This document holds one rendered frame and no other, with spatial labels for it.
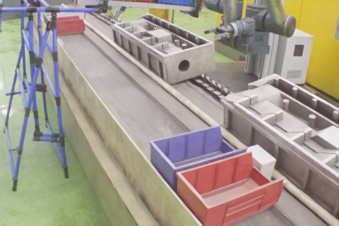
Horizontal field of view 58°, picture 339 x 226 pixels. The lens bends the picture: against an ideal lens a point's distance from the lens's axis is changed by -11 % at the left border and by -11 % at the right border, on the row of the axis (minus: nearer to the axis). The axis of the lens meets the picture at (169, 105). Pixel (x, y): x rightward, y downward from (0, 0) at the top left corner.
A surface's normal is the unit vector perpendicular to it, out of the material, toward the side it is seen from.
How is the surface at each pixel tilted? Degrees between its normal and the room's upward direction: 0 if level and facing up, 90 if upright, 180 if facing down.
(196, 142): 88
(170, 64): 90
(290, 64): 90
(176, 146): 88
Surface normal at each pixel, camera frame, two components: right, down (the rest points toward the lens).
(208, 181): 0.47, 0.39
